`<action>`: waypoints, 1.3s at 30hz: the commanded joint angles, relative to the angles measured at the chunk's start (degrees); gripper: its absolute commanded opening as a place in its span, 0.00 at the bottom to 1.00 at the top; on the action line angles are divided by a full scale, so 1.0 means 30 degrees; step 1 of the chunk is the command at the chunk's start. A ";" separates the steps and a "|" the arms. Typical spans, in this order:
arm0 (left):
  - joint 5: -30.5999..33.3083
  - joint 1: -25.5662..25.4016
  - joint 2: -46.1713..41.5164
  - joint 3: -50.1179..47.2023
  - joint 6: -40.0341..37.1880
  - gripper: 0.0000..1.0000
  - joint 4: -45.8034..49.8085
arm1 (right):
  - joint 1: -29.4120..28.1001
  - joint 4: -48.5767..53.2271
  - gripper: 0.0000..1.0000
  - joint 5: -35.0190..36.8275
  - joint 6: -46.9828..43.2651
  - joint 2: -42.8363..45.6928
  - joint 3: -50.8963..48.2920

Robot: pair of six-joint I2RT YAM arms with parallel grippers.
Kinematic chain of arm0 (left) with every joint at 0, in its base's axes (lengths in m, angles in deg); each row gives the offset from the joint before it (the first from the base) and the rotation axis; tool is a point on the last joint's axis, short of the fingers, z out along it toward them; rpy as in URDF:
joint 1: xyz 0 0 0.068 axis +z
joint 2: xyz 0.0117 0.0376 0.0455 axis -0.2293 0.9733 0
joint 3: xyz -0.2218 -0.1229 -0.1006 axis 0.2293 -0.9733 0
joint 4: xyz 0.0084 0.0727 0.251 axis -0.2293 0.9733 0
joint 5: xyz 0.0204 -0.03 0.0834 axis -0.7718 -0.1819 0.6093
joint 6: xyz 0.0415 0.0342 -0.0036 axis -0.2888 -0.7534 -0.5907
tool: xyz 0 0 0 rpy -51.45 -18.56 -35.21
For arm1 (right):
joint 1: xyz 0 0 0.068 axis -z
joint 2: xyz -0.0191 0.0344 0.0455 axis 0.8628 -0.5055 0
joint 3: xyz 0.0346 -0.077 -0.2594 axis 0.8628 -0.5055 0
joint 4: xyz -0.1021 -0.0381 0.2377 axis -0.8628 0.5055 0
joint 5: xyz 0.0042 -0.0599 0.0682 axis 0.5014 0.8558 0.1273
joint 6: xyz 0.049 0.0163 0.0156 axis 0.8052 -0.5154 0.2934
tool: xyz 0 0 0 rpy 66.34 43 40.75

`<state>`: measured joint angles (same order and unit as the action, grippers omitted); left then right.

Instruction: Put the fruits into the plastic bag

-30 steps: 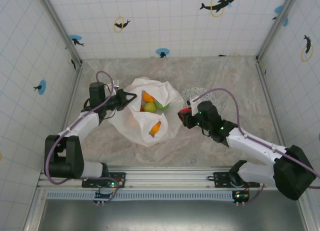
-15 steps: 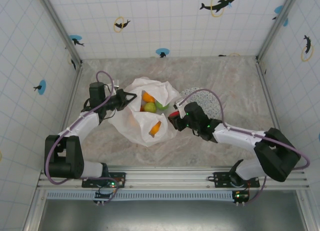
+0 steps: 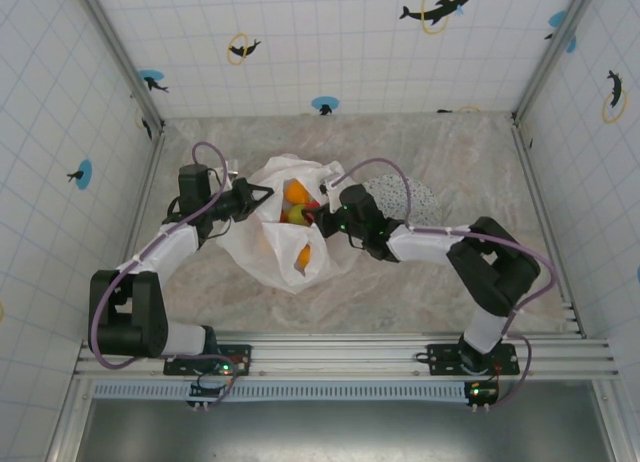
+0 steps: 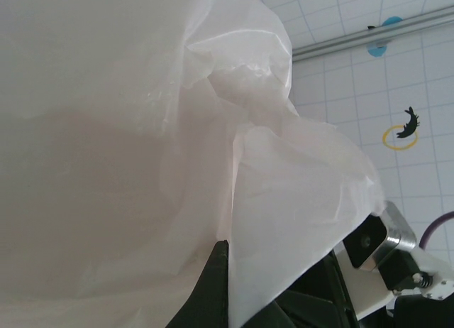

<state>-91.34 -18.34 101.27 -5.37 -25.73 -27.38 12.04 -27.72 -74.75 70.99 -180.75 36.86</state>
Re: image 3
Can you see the red apple fruit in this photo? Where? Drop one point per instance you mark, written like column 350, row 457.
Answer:
column 312, row 203

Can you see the green wrinkled round fruit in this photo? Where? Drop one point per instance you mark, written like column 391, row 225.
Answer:
column 295, row 215

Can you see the orange tangerine fruit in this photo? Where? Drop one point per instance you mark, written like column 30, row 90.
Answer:
column 296, row 191

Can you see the yellow speckled pear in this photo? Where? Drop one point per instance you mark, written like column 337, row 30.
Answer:
column 304, row 257

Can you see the white plastic bag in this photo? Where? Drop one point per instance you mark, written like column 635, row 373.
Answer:
column 240, row 252

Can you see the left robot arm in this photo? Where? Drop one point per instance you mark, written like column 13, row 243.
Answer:
column 130, row 322

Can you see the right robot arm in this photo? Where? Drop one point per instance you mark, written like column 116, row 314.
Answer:
column 495, row 272

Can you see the white blue-speckled plate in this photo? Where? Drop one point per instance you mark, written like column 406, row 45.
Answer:
column 420, row 202

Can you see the grey metal panel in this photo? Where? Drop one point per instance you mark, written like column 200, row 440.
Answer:
column 350, row 432

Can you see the aluminium side rail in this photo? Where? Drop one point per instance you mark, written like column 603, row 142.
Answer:
column 546, row 222
column 152, row 167

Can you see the aluminium mounting rail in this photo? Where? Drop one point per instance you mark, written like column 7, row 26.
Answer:
column 330, row 354

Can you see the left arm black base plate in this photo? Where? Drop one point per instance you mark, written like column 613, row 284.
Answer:
column 235, row 354

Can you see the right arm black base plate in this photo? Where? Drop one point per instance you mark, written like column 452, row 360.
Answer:
column 442, row 357

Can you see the aluminium frame post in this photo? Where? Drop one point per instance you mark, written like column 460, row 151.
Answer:
column 119, row 52
column 556, row 49

